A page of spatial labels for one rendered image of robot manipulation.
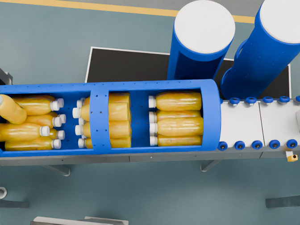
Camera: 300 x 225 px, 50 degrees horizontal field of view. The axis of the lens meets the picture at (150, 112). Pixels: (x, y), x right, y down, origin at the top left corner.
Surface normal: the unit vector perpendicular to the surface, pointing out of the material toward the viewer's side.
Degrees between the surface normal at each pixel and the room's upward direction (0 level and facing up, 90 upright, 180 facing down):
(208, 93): 17
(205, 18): 0
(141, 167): 0
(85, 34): 0
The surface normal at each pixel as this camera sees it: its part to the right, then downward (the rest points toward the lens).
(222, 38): 0.00, -0.29
